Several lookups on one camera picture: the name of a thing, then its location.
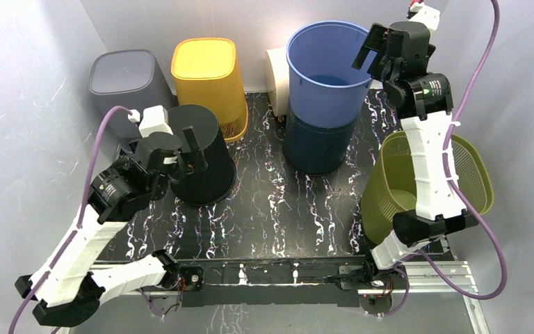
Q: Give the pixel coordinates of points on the dark navy bin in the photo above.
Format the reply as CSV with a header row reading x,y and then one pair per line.
x,y
314,150

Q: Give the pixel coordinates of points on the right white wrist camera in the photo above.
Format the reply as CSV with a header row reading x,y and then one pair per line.
x,y
418,11

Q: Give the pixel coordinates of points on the orange mesh waste basket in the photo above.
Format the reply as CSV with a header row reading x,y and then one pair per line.
x,y
206,73

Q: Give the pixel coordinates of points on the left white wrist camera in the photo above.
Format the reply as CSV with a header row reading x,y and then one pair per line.
x,y
152,119

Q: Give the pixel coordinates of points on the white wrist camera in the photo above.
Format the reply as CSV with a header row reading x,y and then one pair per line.
x,y
418,11
152,119

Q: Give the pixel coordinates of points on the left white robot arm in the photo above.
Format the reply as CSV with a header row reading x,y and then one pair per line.
x,y
66,289

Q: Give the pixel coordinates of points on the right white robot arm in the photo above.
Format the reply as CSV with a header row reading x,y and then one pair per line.
x,y
423,102

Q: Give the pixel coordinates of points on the white curved plastic object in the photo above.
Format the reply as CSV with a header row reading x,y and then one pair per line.
x,y
277,81

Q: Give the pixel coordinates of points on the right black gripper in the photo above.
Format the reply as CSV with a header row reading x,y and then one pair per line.
x,y
382,41

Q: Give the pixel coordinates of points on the blue plastic bin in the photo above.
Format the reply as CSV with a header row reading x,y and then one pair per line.
x,y
324,88

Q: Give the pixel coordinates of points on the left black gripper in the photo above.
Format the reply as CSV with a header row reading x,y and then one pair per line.
x,y
190,161

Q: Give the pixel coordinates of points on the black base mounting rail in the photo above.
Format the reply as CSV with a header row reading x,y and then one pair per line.
x,y
282,281

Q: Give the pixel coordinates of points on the grey mesh waste basket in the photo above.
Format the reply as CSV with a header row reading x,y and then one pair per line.
x,y
130,78

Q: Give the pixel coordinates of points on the olive green mesh basket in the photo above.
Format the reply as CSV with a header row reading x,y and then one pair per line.
x,y
392,189

